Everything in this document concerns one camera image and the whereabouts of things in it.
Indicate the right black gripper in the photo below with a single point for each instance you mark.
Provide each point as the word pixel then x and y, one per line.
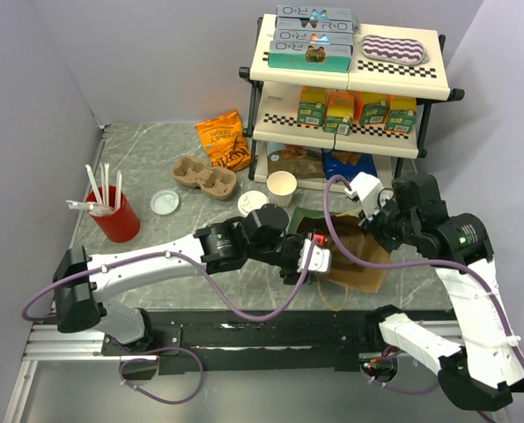
pixel 372 226

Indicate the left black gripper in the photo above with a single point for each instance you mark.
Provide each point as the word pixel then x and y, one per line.
pixel 291 276

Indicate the white paper coffee cup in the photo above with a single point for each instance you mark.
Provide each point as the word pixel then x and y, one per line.
pixel 248 202

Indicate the white plastic cup lid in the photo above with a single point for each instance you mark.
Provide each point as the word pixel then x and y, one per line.
pixel 249 200

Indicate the brown paper bag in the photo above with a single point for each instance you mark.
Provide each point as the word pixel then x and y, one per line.
pixel 345 273

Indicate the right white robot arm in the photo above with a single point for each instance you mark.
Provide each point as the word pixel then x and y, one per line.
pixel 484 371

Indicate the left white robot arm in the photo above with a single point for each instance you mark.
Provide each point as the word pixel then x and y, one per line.
pixel 85 286

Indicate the dark green paper bag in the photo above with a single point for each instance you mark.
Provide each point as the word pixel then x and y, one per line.
pixel 305 220

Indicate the blue snack bag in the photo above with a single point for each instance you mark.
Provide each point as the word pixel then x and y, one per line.
pixel 347 164

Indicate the brown snack bag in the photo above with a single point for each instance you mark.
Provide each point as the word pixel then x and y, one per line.
pixel 300 161

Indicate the green juice carton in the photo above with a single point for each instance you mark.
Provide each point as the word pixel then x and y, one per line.
pixel 402 114
pixel 371 108
pixel 312 106

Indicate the orange kettle chips bag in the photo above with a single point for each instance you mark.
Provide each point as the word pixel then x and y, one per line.
pixel 223 141

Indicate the cream three-tier shelf rack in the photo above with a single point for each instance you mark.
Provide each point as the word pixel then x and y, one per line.
pixel 272 118

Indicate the red straw holder cup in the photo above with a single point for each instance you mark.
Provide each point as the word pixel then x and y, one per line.
pixel 121 226

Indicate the purple wavy pattern pouch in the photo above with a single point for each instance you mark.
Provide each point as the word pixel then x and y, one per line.
pixel 401 51

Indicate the teal front R&O box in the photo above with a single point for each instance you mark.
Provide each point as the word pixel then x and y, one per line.
pixel 309 57

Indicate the grey back R&O box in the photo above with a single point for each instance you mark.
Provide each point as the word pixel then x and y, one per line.
pixel 316 18

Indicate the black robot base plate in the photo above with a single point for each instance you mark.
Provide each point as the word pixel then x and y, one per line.
pixel 217 340

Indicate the aluminium rail frame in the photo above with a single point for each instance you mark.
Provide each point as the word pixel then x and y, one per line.
pixel 45 343

